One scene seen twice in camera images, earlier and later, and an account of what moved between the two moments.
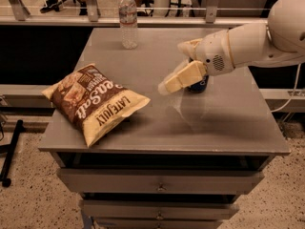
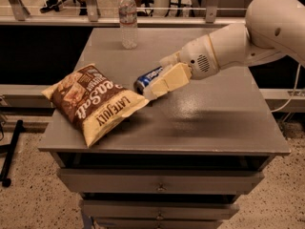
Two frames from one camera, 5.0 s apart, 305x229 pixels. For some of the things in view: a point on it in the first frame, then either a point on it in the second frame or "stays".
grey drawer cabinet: x=183 y=161 stays
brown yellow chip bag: x=92 y=99 stays
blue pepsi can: x=198 y=87 → x=140 y=83
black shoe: x=51 y=4 stays
